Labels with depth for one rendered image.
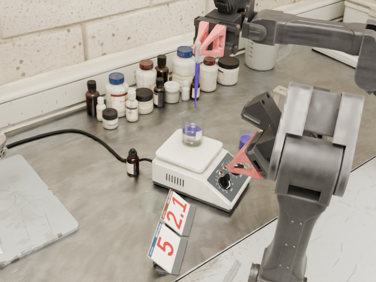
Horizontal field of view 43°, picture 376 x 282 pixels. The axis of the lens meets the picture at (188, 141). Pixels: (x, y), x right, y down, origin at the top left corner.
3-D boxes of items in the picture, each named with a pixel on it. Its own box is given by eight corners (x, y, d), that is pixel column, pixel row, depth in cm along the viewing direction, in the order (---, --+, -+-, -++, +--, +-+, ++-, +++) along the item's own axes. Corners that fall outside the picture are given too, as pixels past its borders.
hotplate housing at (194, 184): (251, 181, 114) (255, 154, 109) (229, 215, 104) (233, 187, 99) (169, 151, 121) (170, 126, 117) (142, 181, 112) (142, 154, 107)
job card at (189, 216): (196, 207, 105) (197, 193, 103) (188, 237, 98) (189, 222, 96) (169, 202, 106) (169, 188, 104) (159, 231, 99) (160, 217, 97)
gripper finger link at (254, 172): (214, 161, 95) (252, 147, 88) (229, 142, 100) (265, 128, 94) (233, 188, 96) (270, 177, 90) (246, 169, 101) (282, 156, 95)
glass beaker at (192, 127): (207, 141, 112) (209, 112, 107) (197, 153, 108) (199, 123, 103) (184, 134, 114) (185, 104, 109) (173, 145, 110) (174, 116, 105)
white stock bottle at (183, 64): (175, 80, 152) (177, 42, 144) (197, 84, 151) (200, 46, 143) (168, 90, 146) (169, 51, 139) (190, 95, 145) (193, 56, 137)
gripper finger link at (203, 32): (216, 40, 92) (235, 23, 99) (184, 32, 95) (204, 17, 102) (214, 71, 96) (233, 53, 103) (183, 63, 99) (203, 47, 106)
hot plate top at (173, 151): (224, 145, 111) (224, 142, 111) (201, 174, 103) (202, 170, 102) (178, 130, 115) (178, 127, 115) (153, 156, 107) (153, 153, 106)
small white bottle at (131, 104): (128, 114, 134) (127, 87, 129) (139, 116, 134) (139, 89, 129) (124, 121, 132) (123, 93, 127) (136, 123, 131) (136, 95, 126)
